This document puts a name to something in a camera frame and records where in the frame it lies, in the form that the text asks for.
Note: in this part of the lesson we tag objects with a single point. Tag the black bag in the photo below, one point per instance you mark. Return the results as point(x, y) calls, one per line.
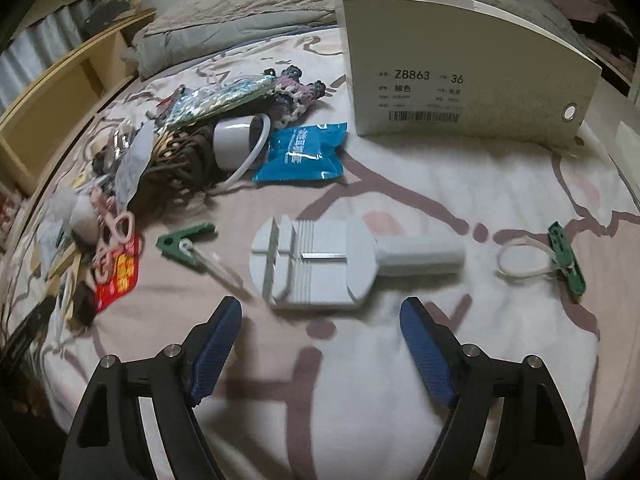
point(107, 12)

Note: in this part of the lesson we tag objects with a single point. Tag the dark crochet piece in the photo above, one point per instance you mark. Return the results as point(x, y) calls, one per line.
point(300, 95)

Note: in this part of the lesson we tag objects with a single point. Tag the iridescent pouch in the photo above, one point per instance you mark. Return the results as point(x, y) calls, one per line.
point(220, 97)

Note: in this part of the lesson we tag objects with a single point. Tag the wooden shelf unit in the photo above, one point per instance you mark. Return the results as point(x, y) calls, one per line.
point(65, 90)

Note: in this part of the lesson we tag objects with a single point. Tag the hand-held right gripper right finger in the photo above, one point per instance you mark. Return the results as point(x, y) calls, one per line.
point(427, 355)

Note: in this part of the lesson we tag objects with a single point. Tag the red sachet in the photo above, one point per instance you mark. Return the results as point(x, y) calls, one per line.
point(120, 270)

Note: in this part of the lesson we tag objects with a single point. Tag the cartoon printed blanket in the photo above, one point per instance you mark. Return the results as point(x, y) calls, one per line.
point(350, 385)

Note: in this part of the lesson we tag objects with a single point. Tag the white plush balls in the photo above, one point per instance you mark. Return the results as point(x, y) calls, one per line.
point(75, 210)

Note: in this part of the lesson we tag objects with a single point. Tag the grey curtain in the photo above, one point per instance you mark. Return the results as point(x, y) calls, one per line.
point(40, 40)

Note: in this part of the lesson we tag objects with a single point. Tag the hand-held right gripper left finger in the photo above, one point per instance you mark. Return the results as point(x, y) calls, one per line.
point(215, 350)

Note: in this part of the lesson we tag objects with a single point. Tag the blue plastic packet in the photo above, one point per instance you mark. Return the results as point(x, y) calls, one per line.
point(302, 152)

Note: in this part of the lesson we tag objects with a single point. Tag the green clip with white loop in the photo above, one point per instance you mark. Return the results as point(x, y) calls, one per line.
point(182, 242)
point(565, 257)

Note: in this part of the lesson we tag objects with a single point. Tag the white shoe box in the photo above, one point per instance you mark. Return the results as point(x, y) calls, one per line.
point(475, 75)

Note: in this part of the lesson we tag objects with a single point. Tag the grey duvet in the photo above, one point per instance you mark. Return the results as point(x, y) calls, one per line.
point(225, 27)

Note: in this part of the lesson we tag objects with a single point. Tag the white paper sachet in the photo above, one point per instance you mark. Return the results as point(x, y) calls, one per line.
point(132, 160)

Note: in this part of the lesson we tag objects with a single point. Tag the grey plastic hand tool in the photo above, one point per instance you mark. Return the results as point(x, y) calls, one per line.
point(310, 260)

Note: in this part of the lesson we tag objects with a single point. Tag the pink scissors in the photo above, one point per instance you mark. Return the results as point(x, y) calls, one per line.
point(112, 235)

